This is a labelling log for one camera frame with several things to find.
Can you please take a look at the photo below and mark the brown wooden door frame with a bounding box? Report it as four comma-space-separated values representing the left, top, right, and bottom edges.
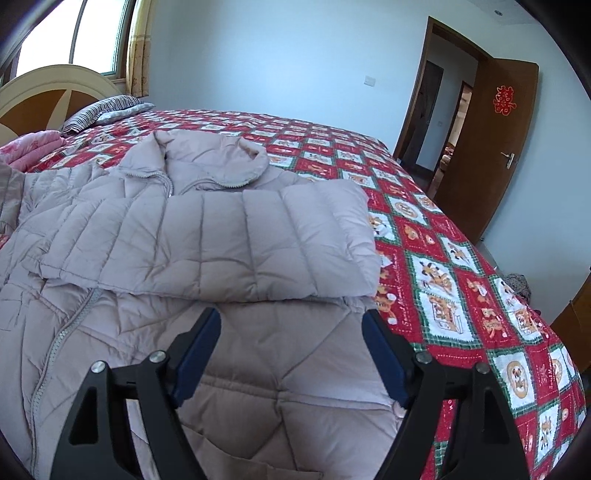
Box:
392, 16, 497, 185

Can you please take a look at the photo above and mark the brown wooden cabinet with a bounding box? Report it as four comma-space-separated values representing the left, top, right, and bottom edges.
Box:
549, 272, 591, 352

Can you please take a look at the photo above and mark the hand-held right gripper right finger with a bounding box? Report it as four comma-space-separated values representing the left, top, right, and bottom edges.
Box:
361, 310, 529, 480

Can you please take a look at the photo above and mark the beige puffer jacket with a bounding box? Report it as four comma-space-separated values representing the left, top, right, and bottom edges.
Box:
0, 130, 402, 480

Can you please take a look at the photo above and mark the yellow patterned curtain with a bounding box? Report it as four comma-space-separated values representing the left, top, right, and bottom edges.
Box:
126, 0, 158, 99

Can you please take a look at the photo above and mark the red cartoon printed blanket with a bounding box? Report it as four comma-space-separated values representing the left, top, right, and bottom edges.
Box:
0, 108, 587, 480

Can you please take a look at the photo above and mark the dark cloth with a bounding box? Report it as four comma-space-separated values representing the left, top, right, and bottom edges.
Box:
503, 273, 532, 303

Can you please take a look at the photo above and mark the brown wooden door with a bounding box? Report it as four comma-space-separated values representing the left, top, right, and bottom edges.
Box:
434, 58, 540, 245

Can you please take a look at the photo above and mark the grey striped pillow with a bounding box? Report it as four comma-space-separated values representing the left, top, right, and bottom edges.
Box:
62, 95, 156, 134

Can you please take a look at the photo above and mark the pink quilt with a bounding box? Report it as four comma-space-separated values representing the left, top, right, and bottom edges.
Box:
0, 130, 65, 172

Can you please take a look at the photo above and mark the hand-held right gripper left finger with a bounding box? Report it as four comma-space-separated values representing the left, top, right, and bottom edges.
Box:
50, 307, 222, 480

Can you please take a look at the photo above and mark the red paper door decoration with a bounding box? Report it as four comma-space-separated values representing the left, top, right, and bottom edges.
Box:
492, 84, 519, 116

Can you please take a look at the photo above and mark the cream wooden headboard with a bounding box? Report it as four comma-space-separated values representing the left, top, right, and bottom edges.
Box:
0, 65, 122, 139

